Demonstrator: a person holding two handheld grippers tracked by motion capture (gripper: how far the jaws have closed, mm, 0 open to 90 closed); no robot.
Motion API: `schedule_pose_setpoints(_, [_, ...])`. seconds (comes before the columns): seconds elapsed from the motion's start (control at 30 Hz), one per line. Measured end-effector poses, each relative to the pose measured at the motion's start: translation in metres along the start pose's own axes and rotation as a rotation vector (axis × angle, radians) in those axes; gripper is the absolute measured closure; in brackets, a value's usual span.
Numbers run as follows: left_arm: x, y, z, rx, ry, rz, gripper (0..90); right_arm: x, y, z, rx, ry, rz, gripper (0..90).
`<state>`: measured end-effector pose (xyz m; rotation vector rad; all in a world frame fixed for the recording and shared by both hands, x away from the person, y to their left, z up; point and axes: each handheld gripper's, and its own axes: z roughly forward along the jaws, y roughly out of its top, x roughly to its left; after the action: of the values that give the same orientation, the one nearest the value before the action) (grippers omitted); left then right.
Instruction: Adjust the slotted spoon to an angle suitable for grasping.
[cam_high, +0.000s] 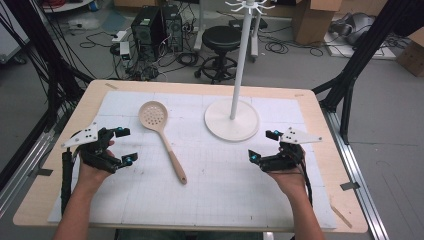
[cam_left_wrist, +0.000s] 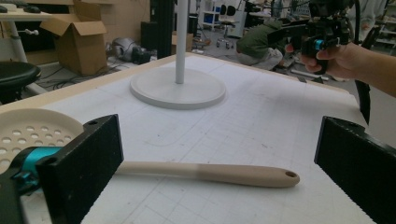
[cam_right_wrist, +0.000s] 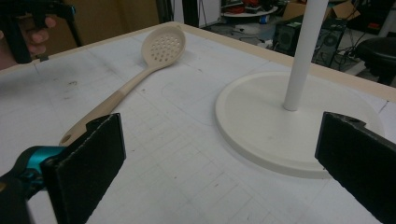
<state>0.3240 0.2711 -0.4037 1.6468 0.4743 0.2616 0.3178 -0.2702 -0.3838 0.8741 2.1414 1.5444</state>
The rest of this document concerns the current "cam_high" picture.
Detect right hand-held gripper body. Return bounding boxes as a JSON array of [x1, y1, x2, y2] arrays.
[[259, 126, 323, 174]]

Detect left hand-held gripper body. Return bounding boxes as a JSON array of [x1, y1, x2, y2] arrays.
[[60, 121, 125, 175]]

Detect beige slotted spoon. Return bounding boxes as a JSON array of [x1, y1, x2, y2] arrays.
[[137, 100, 188, 186]]

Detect white hook rack stand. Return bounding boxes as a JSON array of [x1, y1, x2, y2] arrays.
[[203, 0, 276, 143]]

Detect person's right hand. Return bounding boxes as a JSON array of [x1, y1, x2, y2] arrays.
[[268, 143, 309, 198]]

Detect person's left hand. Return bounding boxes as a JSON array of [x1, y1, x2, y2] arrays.
[[77, 139, 116, 195]]

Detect white gridded mat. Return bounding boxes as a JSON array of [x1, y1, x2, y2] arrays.
[[47, 90, 338, 231]]

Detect thin wooden stick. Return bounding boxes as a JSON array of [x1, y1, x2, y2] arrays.
[[329, 203, 353, 230]]

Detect small white box device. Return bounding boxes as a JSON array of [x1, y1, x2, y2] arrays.
[[118, 41, 132, 61]]

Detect light wooden table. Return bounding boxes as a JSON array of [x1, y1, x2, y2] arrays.
[[12, 79, 369, 234]]

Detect person's dark pants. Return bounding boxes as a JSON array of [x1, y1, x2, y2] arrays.
[[115, 228, 265, 240]]

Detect white power strip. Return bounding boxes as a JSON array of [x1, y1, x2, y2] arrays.
[[111, 30, 129, 44]]

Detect large black computer tower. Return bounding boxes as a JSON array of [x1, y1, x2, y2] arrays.
[[130, 6, 165, 62]]

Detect black round stool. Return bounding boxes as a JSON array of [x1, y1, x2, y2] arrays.
[[194, 25, 242, 85]]

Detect slim black computer tower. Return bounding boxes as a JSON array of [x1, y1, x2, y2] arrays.
[[161, 4, 185, 54]]

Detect tall cardboard box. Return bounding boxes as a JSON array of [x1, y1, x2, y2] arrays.
[[291, 0, 343, 46]]

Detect grey headset device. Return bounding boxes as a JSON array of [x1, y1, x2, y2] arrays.
[[329, 12, 377, 46]]

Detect white round table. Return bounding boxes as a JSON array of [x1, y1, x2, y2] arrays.
[[41, 0, 95, 14]]

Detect low cardboard box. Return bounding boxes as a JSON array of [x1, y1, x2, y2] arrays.
[[395, 28, 424, 78]]

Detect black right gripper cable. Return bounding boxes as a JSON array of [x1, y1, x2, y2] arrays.
[[298, 161, 314, 207]]

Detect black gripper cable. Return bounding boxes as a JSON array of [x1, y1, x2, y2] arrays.
[[61, 149, 81, 216], [298, 161, 314, 207]]

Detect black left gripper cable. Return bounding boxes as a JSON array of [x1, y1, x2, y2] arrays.
[[61, 149, 81, 216]]

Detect aluminium rail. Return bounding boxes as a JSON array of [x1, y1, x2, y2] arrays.
[[0, 109, 66, 219], [321, 108, 390, 240]]

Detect coiled black floor cable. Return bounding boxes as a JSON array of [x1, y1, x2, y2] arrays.
[[264, 39, 325, 58]]

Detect black frame with cables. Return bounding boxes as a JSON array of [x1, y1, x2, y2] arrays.
[[2, 0, 95, 129]]

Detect black frame stand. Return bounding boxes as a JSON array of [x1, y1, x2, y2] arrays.
[[312, 0, 424, 145]]

